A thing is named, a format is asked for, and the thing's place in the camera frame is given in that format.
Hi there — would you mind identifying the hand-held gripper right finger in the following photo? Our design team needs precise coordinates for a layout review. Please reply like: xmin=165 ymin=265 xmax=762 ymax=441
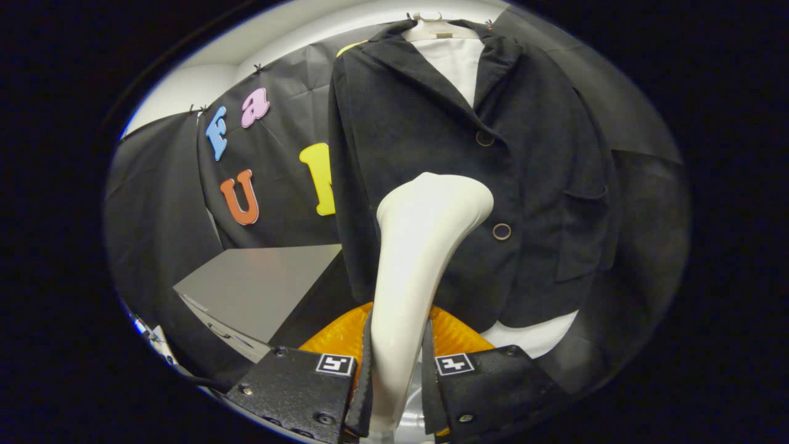
xmin=422 ymin=305 xmax=571 ymax=440

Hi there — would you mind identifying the black backdrop cloth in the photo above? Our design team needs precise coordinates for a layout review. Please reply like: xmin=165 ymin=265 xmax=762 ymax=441
xmin=104 ymin=6 xmax=691 ymax=395

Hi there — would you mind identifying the white dress form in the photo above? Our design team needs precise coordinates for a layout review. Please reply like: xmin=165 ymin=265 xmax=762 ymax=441
xmin=425 ymin=38 xmax=580 ymax=360

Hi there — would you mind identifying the black suit jacket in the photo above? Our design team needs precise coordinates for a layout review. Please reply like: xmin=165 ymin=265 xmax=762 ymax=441
xmin=327 ymin=17 xmax=620 ymax=334

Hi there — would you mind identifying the white plastic hanger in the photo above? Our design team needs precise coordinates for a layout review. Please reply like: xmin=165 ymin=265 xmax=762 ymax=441
xmin=404 ymin=11 xmax=481 ymax=43

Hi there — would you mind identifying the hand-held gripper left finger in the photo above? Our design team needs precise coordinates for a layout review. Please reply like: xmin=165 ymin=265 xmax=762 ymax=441
xmin=225 ymin=302 xmax=374 ymax=443

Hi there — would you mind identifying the white and blue equipment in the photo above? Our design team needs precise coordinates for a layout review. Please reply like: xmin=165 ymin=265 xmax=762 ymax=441
xmin=126 ymin=307 xmax=179 ymax=366

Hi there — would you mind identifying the white garment steamer head with hose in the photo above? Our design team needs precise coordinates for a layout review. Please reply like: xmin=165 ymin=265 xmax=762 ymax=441
xmin=369 ymin=173 xmax=495 ymax=432

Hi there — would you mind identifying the grey cabinet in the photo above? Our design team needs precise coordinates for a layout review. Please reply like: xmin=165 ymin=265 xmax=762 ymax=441
xmin=173 ymin=244 xmax=343 ymax=364

